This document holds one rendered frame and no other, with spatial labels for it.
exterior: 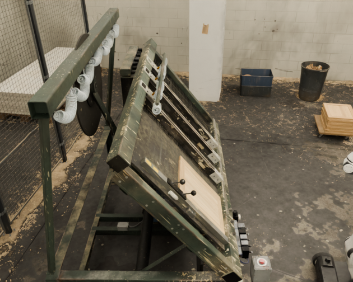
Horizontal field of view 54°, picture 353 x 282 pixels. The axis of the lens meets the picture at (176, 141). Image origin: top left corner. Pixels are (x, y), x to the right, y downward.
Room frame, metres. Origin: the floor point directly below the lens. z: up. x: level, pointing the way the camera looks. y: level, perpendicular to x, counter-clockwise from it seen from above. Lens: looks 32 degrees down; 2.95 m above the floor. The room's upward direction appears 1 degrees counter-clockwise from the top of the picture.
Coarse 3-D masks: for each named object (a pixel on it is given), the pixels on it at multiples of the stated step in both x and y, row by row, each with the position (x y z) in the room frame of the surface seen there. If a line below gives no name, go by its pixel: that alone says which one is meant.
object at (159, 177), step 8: (144, 160) 1.81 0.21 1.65; (152, 168) 1.79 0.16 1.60; (160, 176) 1.79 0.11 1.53; (168, 184) 1.79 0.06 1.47; (176, 192) 1.79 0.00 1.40; (184, 200) 1.78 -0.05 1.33; (192, 208) 1.78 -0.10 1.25; (200, 216) 1.78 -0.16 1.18; (208, 224) 1.78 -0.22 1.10; (216, 232) 1.78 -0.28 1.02; (224, 240) 1.78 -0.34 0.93
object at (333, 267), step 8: (320, 256) 2.20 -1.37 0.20; (320, 264) 2.12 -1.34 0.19; (328, 264) 2.10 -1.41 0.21; (336, 264) 2.13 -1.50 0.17; (344, 264) 2.13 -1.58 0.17; (320, 272) 2.04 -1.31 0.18; (328, 272) 2.03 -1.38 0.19; (336, 272) 2.03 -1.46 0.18; (344, 272) 2.04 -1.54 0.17; (320, 280) 1.98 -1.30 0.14; (328, 280) 1.95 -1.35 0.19; (336, 280) 1.94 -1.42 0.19; (344, 280) 1.96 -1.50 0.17
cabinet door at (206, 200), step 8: (184, 160) 2.30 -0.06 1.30; (184, 168) 2.18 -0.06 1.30; (192, 168) 2.29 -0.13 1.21; (184, 176) 2.09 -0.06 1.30; (192, 176) 2.19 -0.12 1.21; (200, 176) 2.30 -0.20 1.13; (184, 184) 1.99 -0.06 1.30; (192, 184) 2.09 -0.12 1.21; (200, 184) 2.19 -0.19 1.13; (184, 192) 1.90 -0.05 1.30; (200, 192) 2.08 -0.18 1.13; (208, 192) 2.20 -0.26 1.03; (192, 200) 1.90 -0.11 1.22; (200, 200) 1.99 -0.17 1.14; (208, 200) 2.09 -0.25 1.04; (216, 200) 2.20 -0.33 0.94; (200, 208) 1.89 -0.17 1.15; (208, 208) 1.99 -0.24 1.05; (216, 208) 2.09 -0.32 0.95; (208, 216) 1.90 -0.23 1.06; (216, 216) 1.99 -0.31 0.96; (216, 224) 1.89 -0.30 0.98; (224, 232) 1.88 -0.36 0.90
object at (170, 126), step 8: (144, 88) 2.49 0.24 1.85; (152, 96) 2.51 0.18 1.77; (144, 104) 2.51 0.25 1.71; (152, 104) 2.50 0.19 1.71; (160, 112) 2.50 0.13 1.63; (160, 120) 2.50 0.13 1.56; (168, 120) 2.50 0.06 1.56; (168, 128) 2.50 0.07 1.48; (176, 128) 2.54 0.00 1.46; (176, 136) 2.50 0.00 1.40; (184, 136) 2.54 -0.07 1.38; (184, 144) 2.50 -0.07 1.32; (192, 144) 2.53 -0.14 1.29; (192, 152) 2.49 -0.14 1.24; (200, 152) 2.54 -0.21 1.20; (200, 160) 2.49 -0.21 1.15; (208, 168) 2.49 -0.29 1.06; (216, 176) 2.49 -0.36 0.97
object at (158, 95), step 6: (162, 60) 2.93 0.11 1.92; (162, 66) 2.77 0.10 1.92; (162, 72) 2.65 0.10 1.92; (162, 78) 2.54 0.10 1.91; (156, 84) 2.63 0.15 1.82; (156, 90) 2.44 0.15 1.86; (156, 96) 2.20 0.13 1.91; (156, 102) 2.09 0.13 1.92; (156, 108) 2.26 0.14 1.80; (156, 114) 2.16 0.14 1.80
